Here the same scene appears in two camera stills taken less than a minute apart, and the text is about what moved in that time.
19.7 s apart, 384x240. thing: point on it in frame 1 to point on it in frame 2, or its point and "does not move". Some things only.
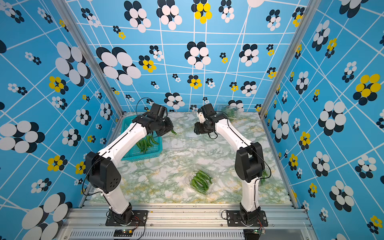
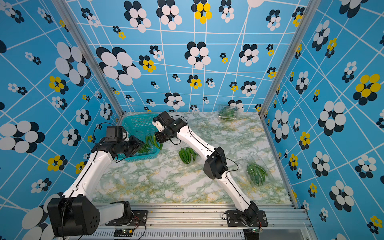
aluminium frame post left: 63,7 does not move
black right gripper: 198,129 to 160,139
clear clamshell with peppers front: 201,181 to 187,154
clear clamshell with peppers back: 233,112 does not move
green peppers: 144,144 does not move
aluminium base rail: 187,221 does not move
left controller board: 123,232 does not move
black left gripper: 170,126 to 137,143
